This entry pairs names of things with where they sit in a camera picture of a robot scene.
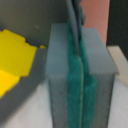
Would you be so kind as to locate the yellow toy cheese wedge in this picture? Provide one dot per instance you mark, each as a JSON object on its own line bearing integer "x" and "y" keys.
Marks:
{"x": 16, "y": 58}

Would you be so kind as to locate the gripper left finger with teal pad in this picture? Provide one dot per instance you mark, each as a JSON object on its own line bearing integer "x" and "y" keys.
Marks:
{"x": 65, "y": 78}

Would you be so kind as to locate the grey toy frying pan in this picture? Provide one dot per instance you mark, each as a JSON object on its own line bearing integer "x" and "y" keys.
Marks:
{"x": 33, "y": 19}

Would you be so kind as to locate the pink toy stove board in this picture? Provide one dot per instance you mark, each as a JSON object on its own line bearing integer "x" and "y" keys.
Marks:
{"x": 97, "y": 12}

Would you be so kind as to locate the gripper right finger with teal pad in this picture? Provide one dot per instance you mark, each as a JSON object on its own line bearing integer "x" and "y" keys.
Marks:
{"x": 100, "y": 71}

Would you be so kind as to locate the beige striped placemat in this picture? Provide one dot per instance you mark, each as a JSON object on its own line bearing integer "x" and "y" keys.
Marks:
{"x": 119, "y": 106}

